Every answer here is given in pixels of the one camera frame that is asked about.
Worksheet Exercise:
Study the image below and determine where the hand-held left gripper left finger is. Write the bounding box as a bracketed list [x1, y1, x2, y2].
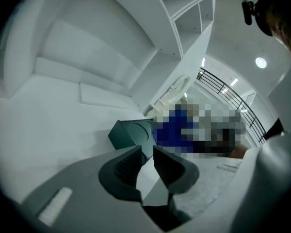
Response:
[98, 145, 144, 202]

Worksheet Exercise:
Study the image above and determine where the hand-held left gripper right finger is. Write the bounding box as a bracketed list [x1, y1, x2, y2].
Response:
[153, 145, 200, 196]

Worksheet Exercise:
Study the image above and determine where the dark green box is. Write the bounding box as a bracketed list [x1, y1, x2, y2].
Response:
[108, 119, 154, 162]

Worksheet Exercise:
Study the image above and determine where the black metal railing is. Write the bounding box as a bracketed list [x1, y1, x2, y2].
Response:
[196, 67, 268, 145]

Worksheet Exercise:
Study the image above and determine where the round ceiling lamp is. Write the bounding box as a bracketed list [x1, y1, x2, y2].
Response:
[255, 57, 268, 69]

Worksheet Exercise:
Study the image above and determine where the white shelf unit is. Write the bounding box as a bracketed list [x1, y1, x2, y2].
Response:
[126, 0, 217, 117]

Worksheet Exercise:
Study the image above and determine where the person's head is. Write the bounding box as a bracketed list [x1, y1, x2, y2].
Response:
[254, 0, 291, 56]

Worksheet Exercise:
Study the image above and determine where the black head camera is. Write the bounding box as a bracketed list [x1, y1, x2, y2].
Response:
[241, 0, 256, 26]

